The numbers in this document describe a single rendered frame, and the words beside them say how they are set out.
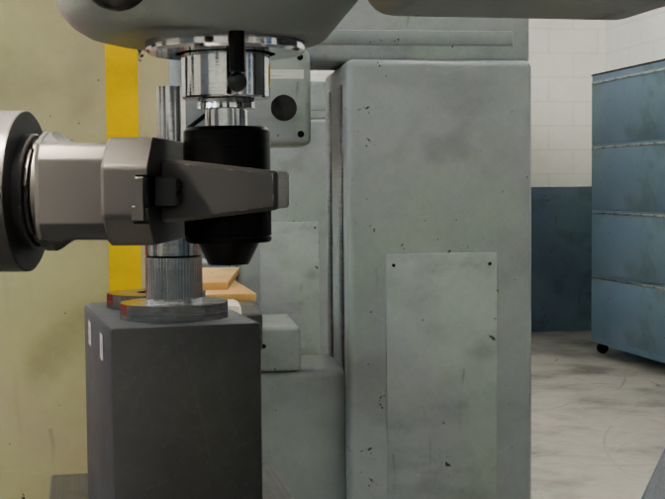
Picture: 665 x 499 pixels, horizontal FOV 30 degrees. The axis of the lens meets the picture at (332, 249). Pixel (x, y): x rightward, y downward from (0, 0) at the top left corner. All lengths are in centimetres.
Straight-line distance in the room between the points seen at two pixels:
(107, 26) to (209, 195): 10
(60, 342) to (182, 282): 140
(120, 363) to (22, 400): 146
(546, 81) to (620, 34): 70
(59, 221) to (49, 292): 175
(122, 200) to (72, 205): 3
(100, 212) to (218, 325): 36
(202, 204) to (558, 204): 979
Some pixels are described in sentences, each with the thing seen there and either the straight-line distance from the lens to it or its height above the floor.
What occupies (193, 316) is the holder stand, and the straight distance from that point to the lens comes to 99.
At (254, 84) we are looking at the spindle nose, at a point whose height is 129.
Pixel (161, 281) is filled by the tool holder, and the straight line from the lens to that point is 101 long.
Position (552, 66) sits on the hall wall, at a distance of 1044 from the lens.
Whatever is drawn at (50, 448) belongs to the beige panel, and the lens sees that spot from 244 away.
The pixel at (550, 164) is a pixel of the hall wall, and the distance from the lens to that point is 1039.
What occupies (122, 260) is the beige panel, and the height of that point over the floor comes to 109.
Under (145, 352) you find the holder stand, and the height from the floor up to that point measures 110.
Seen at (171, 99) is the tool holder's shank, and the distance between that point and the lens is 102.
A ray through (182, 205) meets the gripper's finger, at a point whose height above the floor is 122.
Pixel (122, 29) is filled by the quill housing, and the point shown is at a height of 131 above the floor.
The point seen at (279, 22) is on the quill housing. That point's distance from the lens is 63.
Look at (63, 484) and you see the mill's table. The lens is 128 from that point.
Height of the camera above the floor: 123
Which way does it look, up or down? 3 degrees down
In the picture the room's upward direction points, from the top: 1 degrees counter-clockwise
